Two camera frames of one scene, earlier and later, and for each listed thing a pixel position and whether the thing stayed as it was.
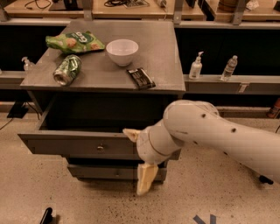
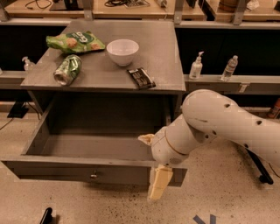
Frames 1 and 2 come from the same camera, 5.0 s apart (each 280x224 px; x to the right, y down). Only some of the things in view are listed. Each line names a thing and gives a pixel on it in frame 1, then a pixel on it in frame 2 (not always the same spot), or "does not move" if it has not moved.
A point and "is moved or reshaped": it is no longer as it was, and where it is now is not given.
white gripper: [144, 146] to [164, 149]
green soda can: [67, 70] does not move
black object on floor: [47, 218] does not move
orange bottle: [275, 109] does not move
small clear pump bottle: [28, 65] does not move
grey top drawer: [94, 127] is moved or reshaped
